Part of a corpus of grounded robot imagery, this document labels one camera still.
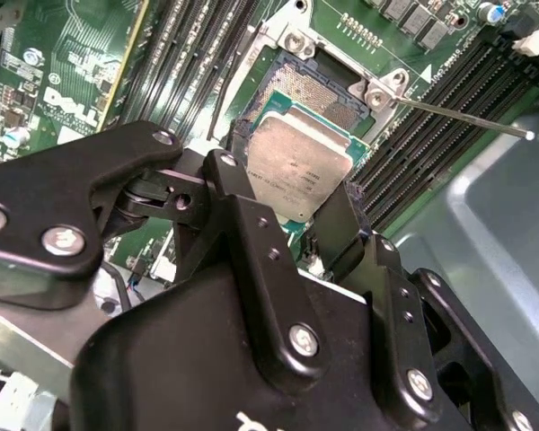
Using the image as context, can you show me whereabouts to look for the silver-topped CPU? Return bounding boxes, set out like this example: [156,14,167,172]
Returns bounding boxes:
[240,88,373,237]

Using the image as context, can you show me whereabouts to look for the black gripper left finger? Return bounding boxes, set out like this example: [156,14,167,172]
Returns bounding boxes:
[0,119,331,397]

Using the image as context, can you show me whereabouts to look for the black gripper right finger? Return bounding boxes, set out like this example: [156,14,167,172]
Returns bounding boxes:
[311,181,539,431]

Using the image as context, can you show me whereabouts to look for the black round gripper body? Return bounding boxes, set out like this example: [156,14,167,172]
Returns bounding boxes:
[68,268,417,431]

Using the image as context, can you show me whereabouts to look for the metal wire locking lever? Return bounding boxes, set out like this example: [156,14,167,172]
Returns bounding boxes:
[393,96,536,139]
[206,62,233,141]

